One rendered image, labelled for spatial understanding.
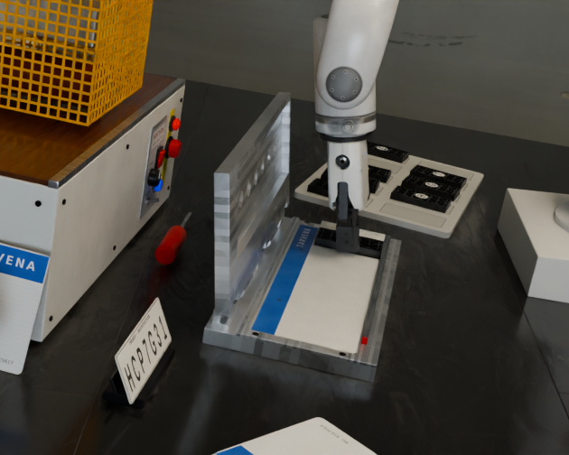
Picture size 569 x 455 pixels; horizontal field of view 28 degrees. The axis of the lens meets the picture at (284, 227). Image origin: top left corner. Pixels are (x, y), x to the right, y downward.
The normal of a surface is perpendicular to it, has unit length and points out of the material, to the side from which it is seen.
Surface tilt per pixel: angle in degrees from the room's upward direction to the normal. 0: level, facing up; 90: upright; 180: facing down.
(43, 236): 90
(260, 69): 90
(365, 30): 73
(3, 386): 0
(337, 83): 90
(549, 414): 0
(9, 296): 69
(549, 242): 5
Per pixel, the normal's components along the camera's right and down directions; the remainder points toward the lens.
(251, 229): 0.01, -0.95
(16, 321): -0.15, -0.05
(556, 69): -0.03, 0.34
